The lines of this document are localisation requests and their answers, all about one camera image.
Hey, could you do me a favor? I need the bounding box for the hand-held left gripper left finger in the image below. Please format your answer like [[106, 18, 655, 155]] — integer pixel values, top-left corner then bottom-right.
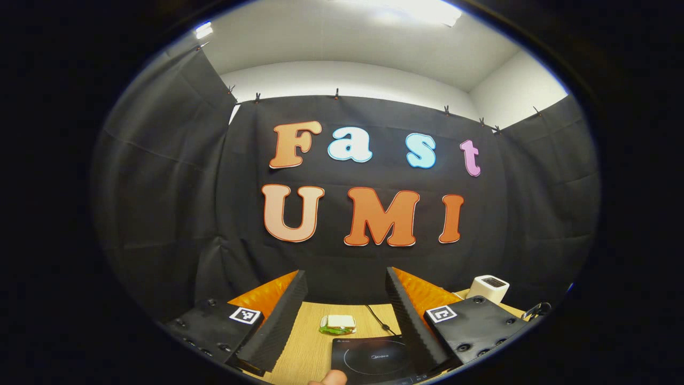
[[166, 270, 309, 374]]

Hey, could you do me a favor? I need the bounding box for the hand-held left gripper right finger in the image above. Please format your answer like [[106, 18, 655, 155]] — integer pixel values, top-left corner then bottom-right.
[[386, 266, 530, 372]]

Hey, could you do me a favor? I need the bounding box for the black induction cooktop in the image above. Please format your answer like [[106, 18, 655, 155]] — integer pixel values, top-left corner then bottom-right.
[[330, 334, 428, 385]]

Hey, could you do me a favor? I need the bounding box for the green and white soap dish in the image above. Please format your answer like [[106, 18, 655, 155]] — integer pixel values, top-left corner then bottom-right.
[[320, 314, 357, 336]]

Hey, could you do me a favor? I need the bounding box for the white toaster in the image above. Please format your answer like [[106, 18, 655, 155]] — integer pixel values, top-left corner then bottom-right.
[[468, 275, 510, 306]]

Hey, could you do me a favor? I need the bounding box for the dark table clamp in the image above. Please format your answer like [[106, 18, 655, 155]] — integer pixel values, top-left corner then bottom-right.
[[523, 302, 552, 322]]

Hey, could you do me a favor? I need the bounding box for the row of black cloth clips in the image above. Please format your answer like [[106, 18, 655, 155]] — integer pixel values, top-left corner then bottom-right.
[[227, 87, 541, 134]]

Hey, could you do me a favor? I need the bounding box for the long ceiling light panel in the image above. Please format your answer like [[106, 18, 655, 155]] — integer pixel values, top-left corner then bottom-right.
[[374, 0, 463, 27]]

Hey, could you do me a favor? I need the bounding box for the black cooktop power cable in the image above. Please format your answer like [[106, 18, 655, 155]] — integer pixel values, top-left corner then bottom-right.
[[366, 304, 397, 337]]

